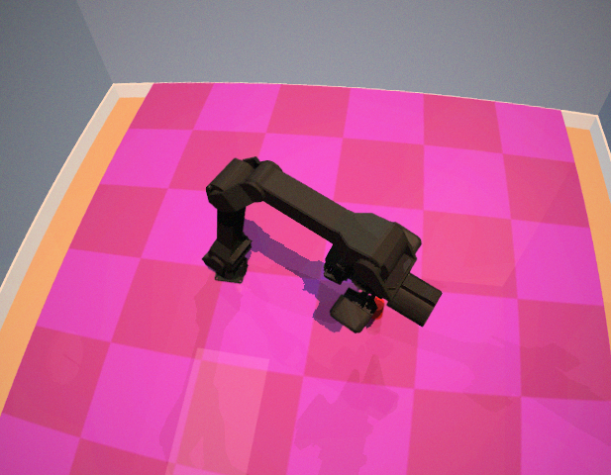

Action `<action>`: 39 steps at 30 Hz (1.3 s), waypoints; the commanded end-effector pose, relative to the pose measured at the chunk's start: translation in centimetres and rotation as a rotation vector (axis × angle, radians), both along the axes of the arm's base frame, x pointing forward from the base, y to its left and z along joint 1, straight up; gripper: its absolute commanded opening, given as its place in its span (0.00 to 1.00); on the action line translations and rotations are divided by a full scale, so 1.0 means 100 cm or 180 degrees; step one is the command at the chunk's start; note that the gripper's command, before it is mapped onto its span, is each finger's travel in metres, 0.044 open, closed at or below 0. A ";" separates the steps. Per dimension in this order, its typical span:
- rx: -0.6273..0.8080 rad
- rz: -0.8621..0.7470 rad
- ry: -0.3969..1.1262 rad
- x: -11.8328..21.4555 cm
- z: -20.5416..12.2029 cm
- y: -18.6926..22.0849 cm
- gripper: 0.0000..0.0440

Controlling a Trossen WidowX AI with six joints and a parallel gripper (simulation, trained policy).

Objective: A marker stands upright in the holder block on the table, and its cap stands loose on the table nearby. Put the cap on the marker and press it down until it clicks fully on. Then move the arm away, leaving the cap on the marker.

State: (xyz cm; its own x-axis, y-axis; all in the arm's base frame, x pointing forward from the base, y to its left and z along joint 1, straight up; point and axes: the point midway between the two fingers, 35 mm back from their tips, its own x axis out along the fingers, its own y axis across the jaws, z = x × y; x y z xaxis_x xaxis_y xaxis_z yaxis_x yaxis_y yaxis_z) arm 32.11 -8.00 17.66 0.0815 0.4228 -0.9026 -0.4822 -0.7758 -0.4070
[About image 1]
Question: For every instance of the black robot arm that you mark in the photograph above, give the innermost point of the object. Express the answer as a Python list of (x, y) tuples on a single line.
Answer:
[(372, 250)]

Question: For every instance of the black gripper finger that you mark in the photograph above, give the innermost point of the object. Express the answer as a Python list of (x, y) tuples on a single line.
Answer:
[(350, 292)]

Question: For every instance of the red cylinder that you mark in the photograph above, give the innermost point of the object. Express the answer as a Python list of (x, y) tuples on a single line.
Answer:
[(380, 304)]

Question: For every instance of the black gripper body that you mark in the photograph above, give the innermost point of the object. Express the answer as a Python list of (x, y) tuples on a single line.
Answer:
[(353, 313)]

